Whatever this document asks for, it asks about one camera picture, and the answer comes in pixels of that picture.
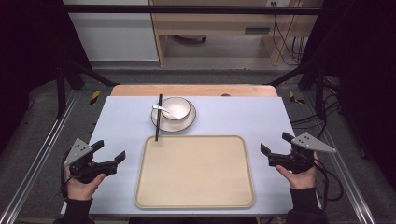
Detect black chopstick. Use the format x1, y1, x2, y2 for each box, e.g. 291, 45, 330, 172
154, 93, 163, 142
156, 93, 163, 142

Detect wooden table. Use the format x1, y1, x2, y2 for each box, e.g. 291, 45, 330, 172
110, 84, 278, 98

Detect black metal stand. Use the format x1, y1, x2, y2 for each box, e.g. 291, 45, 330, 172
55, 57, 120, 119
266, 59, 329, 122

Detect white plate with dark rim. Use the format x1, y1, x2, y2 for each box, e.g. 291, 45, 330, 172
150, 100, 197, 133

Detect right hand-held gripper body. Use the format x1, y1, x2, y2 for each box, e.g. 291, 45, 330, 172
267, 132, 337, 175

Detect person's left hand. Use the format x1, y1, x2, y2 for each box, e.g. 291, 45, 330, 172
64, 165, 107, 202

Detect black cables on floor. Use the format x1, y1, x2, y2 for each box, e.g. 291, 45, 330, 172
290, 76, 342, 139

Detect white ceramic spoon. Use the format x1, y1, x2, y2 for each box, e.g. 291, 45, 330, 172
151, 105, 178, 119

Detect beige rectangular tray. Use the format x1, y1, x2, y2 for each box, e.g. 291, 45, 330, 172
134, 134, 257, 210

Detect wooden desk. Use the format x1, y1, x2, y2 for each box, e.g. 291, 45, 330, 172
148, 0, 323, 67

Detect person's right hand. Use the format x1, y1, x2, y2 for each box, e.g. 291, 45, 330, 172
275, 151, 319, 190

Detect black cables under desk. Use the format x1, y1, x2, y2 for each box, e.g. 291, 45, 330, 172
271, 1, 306, 67

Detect white cabinet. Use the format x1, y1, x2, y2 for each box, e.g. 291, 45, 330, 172
63, 0, 160, 62

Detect aluminium rail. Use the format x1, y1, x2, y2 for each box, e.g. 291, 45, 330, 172
0, 90, 80, 224
302, 92, 378, 224

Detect white bowl with dark rim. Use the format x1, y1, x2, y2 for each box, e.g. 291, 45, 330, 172
160, 96, 191, 121

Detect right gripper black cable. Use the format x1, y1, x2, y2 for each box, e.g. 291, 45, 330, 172
312, 157, 346, 214

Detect yellow black floor tape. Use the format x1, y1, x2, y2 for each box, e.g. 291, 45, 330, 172
288, 91, 306, 105
89, 90, 103, 107

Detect black horizontal frame bar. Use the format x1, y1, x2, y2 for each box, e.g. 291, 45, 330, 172
62, 5, 323, 16

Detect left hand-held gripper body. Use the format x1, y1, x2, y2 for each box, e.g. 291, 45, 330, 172
64, 138, 120, 185

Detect dark curtain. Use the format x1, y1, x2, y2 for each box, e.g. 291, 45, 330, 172
0, 0, 92, 155
300, 0, 396, 190

